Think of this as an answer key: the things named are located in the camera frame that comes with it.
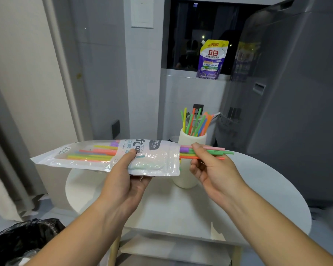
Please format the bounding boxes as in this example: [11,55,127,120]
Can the orange drinking straw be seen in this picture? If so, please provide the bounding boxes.
[180,156,225,161]

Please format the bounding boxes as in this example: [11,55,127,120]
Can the white door frame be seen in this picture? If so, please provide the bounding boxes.
[41,0,93,142]

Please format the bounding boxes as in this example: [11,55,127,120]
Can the black bin bag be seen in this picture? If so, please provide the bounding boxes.
[0,218,66,266]

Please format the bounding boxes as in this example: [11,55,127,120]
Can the green drinking straw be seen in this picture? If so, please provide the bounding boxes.
[188,150,235,156]

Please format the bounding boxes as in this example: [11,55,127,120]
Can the person's left forearm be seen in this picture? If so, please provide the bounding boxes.
[24,203,136,266]

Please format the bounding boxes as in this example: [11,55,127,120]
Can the white cylindrical cup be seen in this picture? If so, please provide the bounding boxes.
[172,128,207,189]

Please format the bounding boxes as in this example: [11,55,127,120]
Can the person's right forearm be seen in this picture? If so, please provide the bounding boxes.
[211,184,333,266]

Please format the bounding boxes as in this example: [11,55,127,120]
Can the person's right hand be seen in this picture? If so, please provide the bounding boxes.
[189,143,249,208]

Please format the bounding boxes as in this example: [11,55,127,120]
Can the bundle of packed colourful straws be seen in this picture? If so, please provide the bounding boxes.
[55,140,197,163]

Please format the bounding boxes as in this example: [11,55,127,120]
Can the dark window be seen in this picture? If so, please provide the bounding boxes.
[162,0,270,76]

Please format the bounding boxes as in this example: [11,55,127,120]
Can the person's left hand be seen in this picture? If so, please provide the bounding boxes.
[95,149,152,211]

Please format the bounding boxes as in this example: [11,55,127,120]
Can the clear plastic straw bag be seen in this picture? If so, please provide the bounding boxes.
[31,139,181,177]

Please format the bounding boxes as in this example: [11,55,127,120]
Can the white wall switch plate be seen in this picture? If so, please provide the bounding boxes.
[130,0,154,28]

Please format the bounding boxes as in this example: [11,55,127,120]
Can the bunch of upright colourful straws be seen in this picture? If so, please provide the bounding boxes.
[180,107,215,137]

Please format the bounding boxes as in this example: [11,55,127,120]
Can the white round table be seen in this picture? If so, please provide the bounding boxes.
[65,140,313,247]

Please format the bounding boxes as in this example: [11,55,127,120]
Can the white table lower shelf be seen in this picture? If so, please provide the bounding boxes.
[119,228,242,266]

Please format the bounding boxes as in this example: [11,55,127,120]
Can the pale wooden table leg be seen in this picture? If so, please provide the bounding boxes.
[108,235,123,266]
[230,244,243,266]

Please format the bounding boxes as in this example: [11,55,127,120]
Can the pink drinking straw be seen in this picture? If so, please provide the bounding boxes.
[180,145,225,151]

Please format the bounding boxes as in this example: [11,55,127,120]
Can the grey refrigerator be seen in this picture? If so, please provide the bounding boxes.
[213,0,333,209]

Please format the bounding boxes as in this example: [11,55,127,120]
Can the purple detergent pouch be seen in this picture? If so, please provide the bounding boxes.
[196,39,230,80]

